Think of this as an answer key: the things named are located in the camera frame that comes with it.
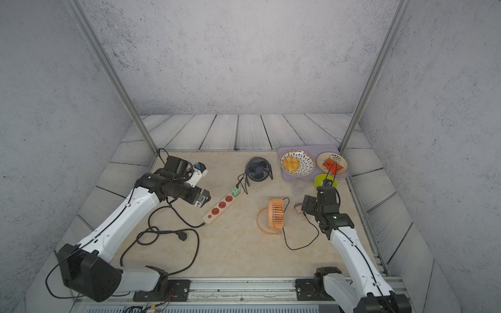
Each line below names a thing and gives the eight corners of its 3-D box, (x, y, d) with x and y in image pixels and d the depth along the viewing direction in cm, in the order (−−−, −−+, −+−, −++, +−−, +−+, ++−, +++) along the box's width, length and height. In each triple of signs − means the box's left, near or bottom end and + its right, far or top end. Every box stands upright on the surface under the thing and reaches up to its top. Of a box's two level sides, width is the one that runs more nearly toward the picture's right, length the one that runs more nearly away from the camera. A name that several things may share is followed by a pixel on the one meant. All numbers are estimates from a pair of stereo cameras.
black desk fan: (247, 185, 106) (247, 173, 99) (241, 163, 117) (240, 150, 109) (272, 180, 109) (273, 168, 101) (263, 158, 119) (264, 146, 112)
